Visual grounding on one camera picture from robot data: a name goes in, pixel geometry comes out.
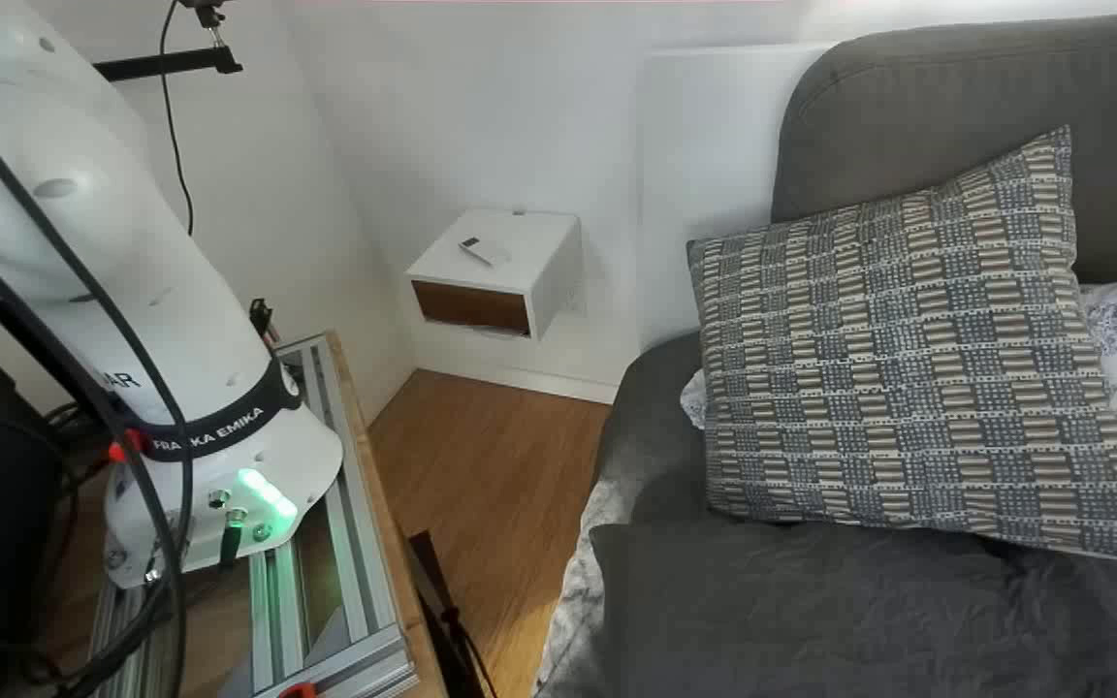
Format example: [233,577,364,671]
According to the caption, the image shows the aluminium profile robot base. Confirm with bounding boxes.
[95,333,431,698]

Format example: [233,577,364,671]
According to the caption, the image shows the white wall-mounted nightstand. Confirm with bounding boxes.
[406,210,584,338]

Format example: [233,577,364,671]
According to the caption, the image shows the white remote control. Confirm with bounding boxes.
[457,237,496,269]

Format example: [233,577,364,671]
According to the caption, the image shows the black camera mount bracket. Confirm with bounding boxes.
[95,0,244,81]

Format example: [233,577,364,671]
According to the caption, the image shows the dark grey duvet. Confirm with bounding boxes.
[531,338,1117,698]

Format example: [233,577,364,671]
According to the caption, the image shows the patterned grey beige pillow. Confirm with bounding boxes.
[686,130,1117,562]

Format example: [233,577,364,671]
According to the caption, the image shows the black stand by bed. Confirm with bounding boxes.
[406,533,496,698]

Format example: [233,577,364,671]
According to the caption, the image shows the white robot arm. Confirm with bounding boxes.
[0,0,342,589]

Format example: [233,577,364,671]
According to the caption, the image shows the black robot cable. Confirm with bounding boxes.
[0,67,196,698]

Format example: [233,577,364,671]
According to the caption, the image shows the grey upholstered headboard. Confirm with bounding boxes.
[772,16,1117,284]

